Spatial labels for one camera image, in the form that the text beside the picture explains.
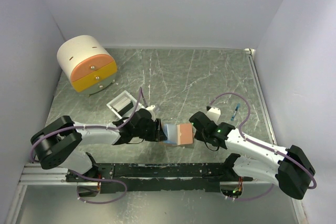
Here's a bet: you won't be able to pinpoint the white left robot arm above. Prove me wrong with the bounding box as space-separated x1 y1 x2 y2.
30 109 167 182

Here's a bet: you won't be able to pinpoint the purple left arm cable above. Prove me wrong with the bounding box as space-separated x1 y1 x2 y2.
30 87 148 163

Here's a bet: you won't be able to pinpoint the black credit card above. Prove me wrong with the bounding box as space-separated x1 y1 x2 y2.
118 102 134 116

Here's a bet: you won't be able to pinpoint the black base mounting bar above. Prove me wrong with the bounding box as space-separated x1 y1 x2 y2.
65 162 253 196

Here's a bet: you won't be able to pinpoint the blue pen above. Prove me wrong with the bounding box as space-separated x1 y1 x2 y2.
230 103 240 121

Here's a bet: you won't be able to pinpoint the pink blue card holder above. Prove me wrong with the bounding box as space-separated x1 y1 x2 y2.
163 123 194 145

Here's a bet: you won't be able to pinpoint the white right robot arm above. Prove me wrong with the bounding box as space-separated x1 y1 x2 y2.
189 111 317 200

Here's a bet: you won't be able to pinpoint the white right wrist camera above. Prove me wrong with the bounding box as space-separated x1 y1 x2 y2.
206 106 221 124

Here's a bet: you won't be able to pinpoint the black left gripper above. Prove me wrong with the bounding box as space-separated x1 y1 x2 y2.
133 118 168 142

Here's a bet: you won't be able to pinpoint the cream drawer cabinet orange fronts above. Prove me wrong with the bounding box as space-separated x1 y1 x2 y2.
57 35 118 95

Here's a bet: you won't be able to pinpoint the white card tray box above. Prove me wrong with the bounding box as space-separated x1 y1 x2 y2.
106 91 137 119

